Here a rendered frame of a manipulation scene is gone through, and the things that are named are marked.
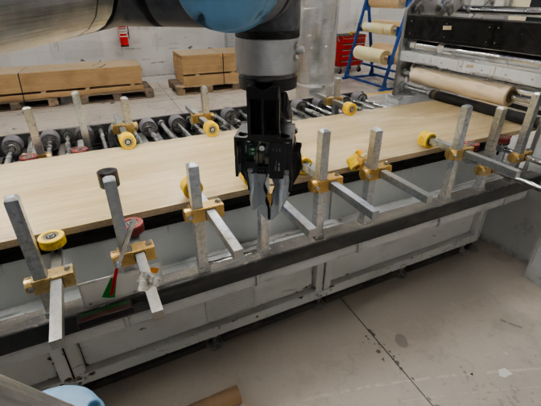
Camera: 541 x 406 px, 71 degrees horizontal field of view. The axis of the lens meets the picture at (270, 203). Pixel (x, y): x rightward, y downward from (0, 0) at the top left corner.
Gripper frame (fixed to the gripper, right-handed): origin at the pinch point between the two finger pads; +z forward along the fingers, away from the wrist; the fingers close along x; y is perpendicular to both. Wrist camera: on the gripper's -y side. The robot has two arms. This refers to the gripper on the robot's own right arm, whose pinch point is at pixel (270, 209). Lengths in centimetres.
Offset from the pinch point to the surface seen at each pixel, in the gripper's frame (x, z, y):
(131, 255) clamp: -50, 46, -44
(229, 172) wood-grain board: -30, 42, -102
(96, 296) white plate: -62, 58, -37
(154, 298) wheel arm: -35, 46, -26
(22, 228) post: -73, 28, -31
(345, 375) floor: 28, 132, -72
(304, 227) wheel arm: 5, 36, -52
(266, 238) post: -10, 54, -71
